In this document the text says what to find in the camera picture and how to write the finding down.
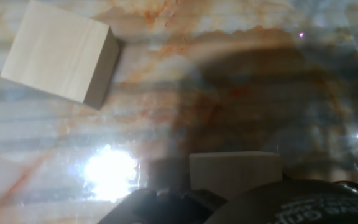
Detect wooden cube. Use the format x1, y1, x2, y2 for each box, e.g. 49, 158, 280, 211
188, 151, 283, 202
0, 0, 121, 111

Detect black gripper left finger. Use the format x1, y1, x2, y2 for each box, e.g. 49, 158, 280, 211
96, 186, 228, 224

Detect orange marble pattern mat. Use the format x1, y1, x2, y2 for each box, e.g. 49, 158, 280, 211
0, 0, 358, 224

